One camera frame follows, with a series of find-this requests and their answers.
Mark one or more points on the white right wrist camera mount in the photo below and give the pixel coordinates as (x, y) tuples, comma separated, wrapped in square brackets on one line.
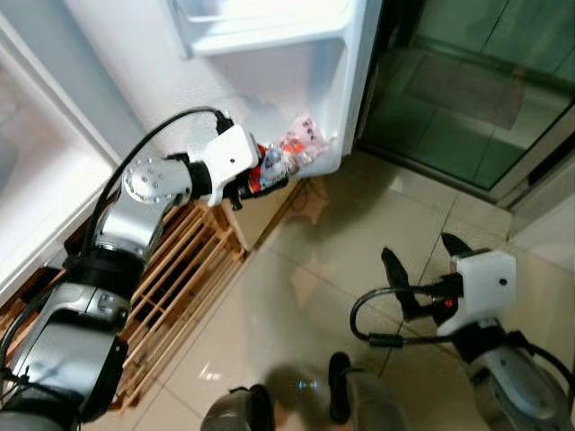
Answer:
[(485, 287)]

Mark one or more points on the grey robot right foot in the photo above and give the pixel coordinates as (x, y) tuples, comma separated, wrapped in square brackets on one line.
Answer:
[(364, 400)]

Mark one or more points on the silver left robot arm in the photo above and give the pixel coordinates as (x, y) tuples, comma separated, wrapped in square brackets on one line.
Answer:
[(135, 233)]

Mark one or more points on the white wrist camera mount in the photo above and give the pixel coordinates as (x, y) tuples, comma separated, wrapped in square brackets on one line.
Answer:
[(232, 157), (485, 287)]

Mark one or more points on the green glass sliding door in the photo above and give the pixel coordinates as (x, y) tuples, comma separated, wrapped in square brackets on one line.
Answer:
[(467, 81)]

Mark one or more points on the white fridge door shelf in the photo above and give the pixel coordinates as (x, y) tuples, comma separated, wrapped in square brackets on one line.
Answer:
[(269, 36)]

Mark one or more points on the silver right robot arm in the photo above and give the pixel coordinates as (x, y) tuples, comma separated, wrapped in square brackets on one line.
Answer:
[(521, 382)]

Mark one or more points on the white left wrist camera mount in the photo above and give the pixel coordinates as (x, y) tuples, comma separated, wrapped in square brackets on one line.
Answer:
[(232, 157)]

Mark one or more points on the wooden slatted rack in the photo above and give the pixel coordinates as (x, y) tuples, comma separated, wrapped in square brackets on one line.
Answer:
[(189, 260)]

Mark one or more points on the white fridge body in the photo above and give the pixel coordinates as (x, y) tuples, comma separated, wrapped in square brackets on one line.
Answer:
[(45, 153)]

